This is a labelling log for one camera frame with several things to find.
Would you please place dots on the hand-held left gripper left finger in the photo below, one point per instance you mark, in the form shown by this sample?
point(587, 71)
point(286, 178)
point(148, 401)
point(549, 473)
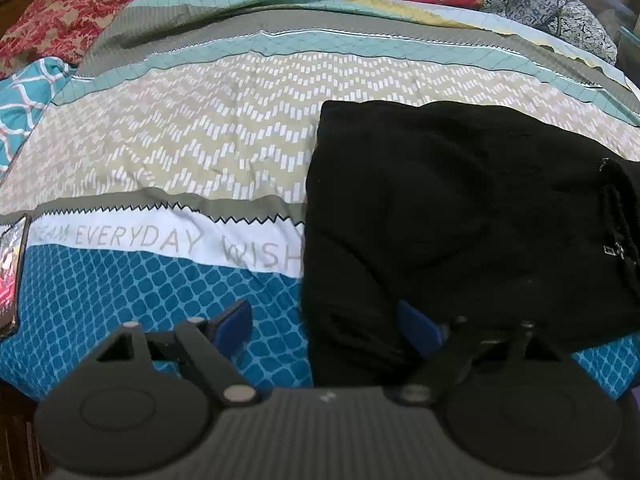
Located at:
point(233, 325)

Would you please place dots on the patterned striped bedsheet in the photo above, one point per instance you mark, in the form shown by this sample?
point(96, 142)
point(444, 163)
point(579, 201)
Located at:
point(175, 125)

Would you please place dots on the blue white patterned cloth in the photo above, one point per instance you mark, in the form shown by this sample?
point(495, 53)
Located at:
point(545, 5)

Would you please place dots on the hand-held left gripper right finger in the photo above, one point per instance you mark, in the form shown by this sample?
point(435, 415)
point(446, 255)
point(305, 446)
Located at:
point(419, 331)

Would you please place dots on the smartphone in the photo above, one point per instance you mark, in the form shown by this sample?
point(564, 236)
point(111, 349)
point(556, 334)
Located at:
point(11, 280)

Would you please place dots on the black pants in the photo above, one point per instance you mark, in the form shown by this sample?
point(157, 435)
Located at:
point(450, 200)

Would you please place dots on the red floral quilt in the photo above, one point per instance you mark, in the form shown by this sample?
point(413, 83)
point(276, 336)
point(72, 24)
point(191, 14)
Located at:
point(70, 15)

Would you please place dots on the teal lattice print cloth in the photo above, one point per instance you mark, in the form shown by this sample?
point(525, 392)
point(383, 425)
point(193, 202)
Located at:
point(25, 105)

